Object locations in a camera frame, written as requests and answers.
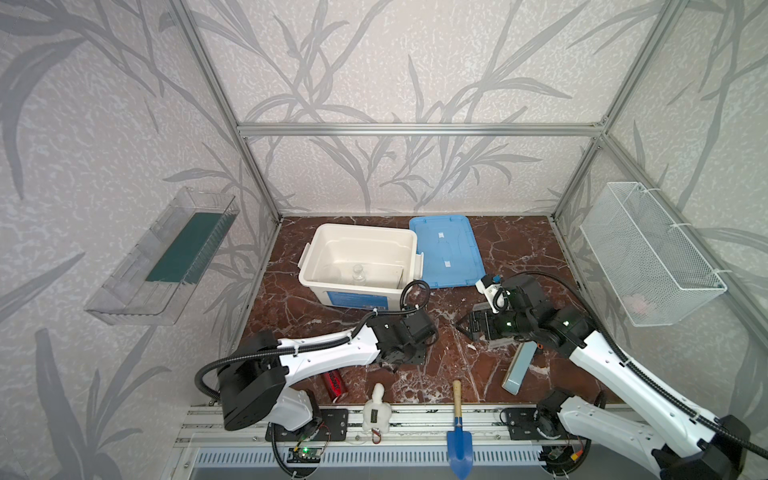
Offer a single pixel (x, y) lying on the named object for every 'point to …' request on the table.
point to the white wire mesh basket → (657, 275)
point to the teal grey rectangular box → (516, 375)
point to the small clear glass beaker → (358, 273)
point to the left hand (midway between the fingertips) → (424, 348)
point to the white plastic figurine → (377, 413)
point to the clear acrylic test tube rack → (501, 342)
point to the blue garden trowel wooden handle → (459, 442)
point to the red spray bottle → (334, 384)
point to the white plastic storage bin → (388, 255)
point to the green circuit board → (304, 455)
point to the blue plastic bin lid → (451, 254)
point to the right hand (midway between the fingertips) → (468, 314)
